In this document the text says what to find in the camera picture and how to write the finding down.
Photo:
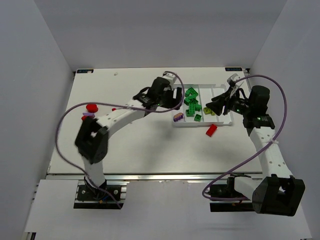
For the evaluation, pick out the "green square lego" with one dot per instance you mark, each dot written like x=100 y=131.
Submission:
x=188 y=114

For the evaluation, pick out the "green lego brick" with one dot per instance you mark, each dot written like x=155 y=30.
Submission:
x=198 y=118

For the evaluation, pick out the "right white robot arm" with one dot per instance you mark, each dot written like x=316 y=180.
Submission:
x=279 y=192

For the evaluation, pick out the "purple curved lego brick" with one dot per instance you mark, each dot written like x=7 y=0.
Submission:
x=88 y=114

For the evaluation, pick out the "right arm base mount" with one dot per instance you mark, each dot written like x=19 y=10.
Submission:
x=226 y=190

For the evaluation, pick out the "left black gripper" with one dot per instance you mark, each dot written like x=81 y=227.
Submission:
x=175 y=97

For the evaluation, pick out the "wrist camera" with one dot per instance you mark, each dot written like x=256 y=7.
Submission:
x=233 y=84
x=171 y=77

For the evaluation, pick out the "green long lego plate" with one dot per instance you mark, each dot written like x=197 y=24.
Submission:
x=191 y=108

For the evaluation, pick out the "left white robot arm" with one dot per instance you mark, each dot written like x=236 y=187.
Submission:
x=93 y=137

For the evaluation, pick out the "left blue table sticker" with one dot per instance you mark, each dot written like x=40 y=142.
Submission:
x=85 y=71

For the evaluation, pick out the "lime small lego brick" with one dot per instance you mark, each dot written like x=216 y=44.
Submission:
x=208 y=111

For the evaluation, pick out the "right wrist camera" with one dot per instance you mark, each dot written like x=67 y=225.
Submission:
x=233 y=84

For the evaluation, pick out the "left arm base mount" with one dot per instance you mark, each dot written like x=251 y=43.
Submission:
x=89 y=198

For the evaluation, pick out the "blue table sticker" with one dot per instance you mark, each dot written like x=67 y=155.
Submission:
x=233 y=69
x=85 y=71

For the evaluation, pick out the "right blue table sticker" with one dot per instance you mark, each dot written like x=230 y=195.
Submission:
x=233 y=69

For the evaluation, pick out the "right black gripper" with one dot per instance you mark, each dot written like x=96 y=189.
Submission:
x=225 y=102

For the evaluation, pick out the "red rounded lego brick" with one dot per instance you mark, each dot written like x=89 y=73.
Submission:
x=92 y=108

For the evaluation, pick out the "white divided tray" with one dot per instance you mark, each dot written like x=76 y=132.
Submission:
x=205 y=94

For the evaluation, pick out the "red rectangular lego brick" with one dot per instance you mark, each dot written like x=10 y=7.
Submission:
x=212 y=129

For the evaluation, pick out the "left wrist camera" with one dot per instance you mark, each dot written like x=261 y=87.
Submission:
x=171 y=77

